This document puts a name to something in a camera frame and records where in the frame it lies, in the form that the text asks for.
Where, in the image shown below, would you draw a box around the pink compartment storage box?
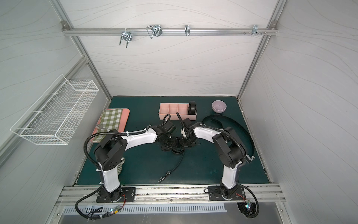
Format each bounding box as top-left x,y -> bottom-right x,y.
158,103 -> 197,121

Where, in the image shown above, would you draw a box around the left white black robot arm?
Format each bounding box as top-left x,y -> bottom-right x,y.
83,121 -> 177,202

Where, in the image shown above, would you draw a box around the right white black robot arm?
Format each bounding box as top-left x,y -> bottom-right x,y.
180,119 -> 247,200

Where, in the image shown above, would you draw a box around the dark green table mat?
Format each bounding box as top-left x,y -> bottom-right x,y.
77,96 -> 269,185

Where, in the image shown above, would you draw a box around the pink plastic tray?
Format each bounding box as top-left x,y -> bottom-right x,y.
89,108 -> 131,143

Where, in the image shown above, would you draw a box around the purple small bowl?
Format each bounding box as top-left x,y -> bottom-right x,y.
212,100 -> 227,113

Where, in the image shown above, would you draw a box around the green checkered cloth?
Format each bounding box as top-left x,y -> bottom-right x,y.
93,108 -> 123,134

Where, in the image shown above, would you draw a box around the grey ribbed ceramic mug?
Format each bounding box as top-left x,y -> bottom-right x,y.
117,157 -> 125,175

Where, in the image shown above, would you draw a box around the metal hook clamp centre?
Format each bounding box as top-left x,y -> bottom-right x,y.
146,25 -> 163,39

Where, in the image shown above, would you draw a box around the metal hook clamp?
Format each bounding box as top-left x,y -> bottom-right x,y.
119,31 -> 132,48
146,25 -> 163,39
242,25 -> 267,36

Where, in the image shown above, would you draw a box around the metal hook clamp left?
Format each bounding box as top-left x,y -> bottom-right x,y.
119,31 -> 132,48

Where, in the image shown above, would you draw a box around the metal hook clamp right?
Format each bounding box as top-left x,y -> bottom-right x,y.
242,25 -> 267,36

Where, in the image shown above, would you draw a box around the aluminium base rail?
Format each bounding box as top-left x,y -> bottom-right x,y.
55,183 -> 286,206

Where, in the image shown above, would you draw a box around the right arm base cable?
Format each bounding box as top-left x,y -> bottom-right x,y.
237,183 -> 263,219

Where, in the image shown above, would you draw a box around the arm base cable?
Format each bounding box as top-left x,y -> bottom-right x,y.
74,184 -> 127,220
237,183 -> 263,219

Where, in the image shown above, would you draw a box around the metal ring clamp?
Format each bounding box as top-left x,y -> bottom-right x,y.
185,25 -> 190,36

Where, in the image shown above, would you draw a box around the aluminium crossbar rail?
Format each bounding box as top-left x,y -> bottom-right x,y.
62,27 -> 278,37

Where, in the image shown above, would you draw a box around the left arm base cable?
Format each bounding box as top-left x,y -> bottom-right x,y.
74,184 -> 127,220

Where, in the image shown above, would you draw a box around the white wire basket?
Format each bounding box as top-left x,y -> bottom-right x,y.
10,75 -> 99,145

